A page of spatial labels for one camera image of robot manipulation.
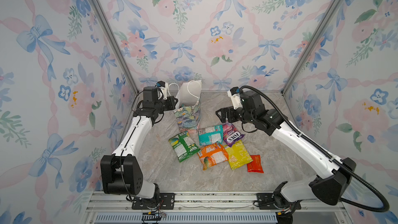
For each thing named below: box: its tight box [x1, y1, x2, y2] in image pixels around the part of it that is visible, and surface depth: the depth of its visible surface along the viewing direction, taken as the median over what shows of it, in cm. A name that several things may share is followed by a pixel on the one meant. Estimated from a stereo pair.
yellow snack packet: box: [223, 139, 254, 171], surface depth 88 cm
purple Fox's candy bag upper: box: [222, 122, 246, 148], surface depth 97 cm
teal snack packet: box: [197, 124, 223, 146], surface depth 95 cm
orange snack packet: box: [197, 143, 230, 171], surface depth 88 cm
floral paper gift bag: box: [173, 79, 203, 131], surface depth 85 cm
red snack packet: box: [246, 154, 265, 174], surface depth 86 cm
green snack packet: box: [168, 131, 201, 163], surface depth 91 cm
